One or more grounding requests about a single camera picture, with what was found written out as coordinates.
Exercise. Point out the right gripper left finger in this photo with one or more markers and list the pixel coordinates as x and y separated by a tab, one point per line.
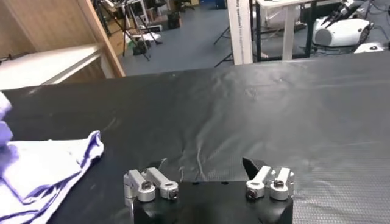
143	185

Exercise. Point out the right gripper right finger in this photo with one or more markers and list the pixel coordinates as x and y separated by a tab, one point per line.
259	181

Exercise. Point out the light purple t-shirt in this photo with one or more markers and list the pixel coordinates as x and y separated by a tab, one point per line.
39	170

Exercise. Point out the black table cover cloth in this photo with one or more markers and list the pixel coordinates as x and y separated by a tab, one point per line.
243	115

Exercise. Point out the black tripod stand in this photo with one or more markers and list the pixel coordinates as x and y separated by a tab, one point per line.
224	45
134	30

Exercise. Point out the tall white cardboard box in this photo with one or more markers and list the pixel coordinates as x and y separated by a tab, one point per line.
240	30

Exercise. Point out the small white standing desk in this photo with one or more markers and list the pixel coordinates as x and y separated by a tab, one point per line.
288	30

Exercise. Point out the cream white desk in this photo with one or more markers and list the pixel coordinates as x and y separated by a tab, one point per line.
39	67

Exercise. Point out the white humanoid robot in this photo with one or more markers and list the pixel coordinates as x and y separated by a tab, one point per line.
344	32

